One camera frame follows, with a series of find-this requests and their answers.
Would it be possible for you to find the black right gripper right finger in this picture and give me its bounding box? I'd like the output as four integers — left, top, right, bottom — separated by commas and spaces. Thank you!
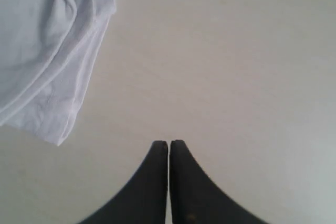
170, 140, 265, 223

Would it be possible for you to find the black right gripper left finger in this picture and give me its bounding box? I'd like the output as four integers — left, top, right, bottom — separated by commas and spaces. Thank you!
82, 141, 168, 224

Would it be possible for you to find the white t-shirt red lettering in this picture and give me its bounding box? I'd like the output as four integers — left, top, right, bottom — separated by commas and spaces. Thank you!
1, 0, 116, 145

